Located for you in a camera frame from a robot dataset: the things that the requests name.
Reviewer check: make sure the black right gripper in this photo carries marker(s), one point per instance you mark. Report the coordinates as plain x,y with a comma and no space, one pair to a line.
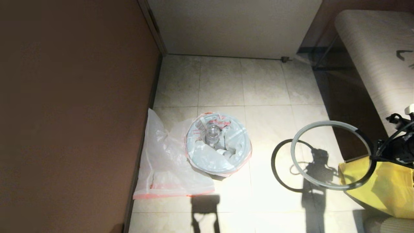
396,152

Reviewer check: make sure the white plastic bag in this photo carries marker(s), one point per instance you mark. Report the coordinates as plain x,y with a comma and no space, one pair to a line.
210,158
168,161

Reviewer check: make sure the yellow plastic bag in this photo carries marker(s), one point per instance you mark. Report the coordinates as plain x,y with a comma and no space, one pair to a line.
388,191

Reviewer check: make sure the beige wood-grain table top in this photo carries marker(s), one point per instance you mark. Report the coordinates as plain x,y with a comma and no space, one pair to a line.
378,64

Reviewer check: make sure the white paper cup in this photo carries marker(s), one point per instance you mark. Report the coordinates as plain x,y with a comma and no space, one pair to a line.
223,152

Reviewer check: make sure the clear plastic bottle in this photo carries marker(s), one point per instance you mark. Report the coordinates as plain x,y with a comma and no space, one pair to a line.
213,134

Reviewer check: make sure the white door panel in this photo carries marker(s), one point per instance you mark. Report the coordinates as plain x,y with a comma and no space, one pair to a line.
233,29

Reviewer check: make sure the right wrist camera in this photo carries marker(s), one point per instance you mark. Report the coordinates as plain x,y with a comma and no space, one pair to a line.
395,119

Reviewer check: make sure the black metal table frame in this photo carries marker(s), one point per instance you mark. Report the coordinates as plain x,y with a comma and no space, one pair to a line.
327,51

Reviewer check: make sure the dark door frame post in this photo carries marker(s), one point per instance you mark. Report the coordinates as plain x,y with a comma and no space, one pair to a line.
152,19

